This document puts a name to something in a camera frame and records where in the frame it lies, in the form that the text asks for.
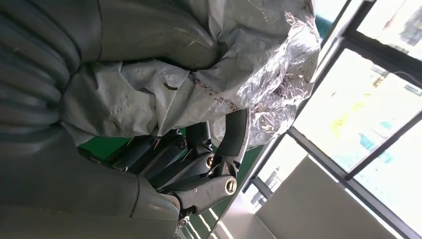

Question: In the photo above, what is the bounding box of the white roller blind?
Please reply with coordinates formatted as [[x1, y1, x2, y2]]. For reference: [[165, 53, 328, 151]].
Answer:
[[255, 156, 398, 239]]

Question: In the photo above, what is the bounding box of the dark window frame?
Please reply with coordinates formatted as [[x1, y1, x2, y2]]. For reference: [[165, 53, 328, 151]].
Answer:
[[242, 0, 422, 239]]

